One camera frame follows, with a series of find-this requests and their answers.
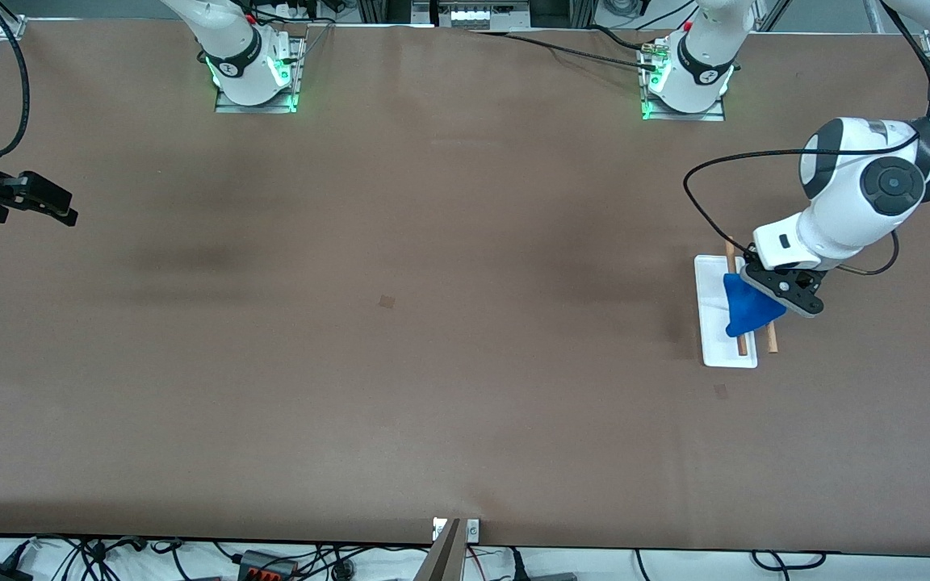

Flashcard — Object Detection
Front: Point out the blue microfibre towel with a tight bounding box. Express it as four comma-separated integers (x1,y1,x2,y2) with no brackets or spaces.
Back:
723,273,787,338

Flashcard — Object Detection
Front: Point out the black orange connector box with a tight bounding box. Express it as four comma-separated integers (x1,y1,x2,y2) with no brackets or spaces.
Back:
237,550,298,581

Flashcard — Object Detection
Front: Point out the white power strip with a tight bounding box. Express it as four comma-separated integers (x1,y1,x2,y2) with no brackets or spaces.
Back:
437,0,532,31

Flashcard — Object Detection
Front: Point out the white rack base plate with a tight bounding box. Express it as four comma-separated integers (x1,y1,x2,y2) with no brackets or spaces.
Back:
693,255,758,369

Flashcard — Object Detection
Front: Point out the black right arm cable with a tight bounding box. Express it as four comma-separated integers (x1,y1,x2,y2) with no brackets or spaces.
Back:
0,0,31,158

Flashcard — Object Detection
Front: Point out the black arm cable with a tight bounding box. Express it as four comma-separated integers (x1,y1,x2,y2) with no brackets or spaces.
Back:
683,0,930,251
0,0,31,158

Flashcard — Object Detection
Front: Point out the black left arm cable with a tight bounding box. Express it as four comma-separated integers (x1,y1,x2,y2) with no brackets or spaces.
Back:
683,0,930,251

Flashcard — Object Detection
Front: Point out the black table cable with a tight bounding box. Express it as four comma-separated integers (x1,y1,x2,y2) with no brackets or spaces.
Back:
471,29,660,72
586,24,668,53

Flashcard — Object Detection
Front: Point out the grey camera mount pole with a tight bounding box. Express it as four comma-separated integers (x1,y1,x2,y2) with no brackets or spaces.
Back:
415,519,466,581

